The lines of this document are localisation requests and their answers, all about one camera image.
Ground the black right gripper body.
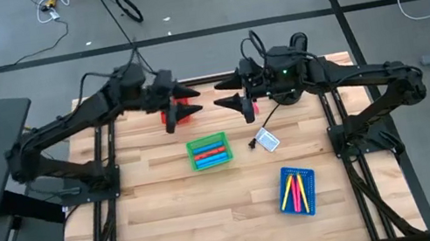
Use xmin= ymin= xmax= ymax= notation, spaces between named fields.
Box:
xmin=237 ymin=78 xmax=277 ymax=126

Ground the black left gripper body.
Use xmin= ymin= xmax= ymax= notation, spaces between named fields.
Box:
xmin=145 ymin=83 xmax=187 ymax=138

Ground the red plastic basket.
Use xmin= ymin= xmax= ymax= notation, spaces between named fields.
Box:
xmin=156 ymin=96 xmax=195 ymax=129

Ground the clear plastic packet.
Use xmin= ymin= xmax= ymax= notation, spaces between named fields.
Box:
xmin=253 ymin=124 xmax=282 ymax=156

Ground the green plastic basket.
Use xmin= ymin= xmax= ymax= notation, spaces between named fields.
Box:
xmin=184 ymin=129 xmax=236 ymax=174

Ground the blue plastic basket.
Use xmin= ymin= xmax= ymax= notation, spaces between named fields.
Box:
xmin=272 ymin=160 xmax=324 ymax=222

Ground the black desk leg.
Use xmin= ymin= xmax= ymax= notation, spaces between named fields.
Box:
xmin=0 ymin=180 xmax=73 ymax=241

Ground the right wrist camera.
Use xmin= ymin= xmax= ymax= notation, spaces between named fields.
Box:
xmin=236 ymin=55 xmax=266 ymax=86

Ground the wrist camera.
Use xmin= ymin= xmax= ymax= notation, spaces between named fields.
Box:
xmin=236 ymin=55 xmax=266 ymax=86
xmin=150 ymin=67 xmax=178 ymax=100

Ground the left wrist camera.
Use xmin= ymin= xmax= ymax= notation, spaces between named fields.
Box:
xmin=150 ymin=67 xmax=178 ymax=100

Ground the black lamp power cable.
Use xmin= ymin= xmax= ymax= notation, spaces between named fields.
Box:
xmin=241 ymin=102 xmax=289 ymax=151

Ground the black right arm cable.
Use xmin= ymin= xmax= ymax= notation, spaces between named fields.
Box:
xmin=237 ymin=26 xmax=274 ymax=65

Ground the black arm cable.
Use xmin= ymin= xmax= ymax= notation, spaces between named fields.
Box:
xmin=70 ymin=45 xmax=163 ymax=114
xmin=237 ymin=26 xmax=274 ymax=65

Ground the black coiled cable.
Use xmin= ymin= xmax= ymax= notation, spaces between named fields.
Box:
xmin=114 ymin=0 xmax=145 ymax=26

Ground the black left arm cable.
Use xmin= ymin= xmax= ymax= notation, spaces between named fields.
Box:
xmin=70 ymin=45 xmax=163 ymax=114

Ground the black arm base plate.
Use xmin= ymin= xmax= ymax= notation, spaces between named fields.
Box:
xmin=325 ymin=112 xmax=406 ymax=162
xmin=56 ymin=162 xmax=127 ymax=210

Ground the long black cable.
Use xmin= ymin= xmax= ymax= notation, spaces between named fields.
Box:
xmin=93 ymin=0 xmax=143 ymax=70

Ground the black floor cable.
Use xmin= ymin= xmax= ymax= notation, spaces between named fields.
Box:
xmin=5 ymin=15 xmax=75 ymax=66

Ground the white floor cable bundle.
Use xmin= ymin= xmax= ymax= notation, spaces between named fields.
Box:
xmin=32 ymin=0 xmax=87 ymax=25

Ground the grey desk base plate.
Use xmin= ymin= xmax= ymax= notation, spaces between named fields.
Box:
xmin=3 ymin=172 xmax=69 ymax=241

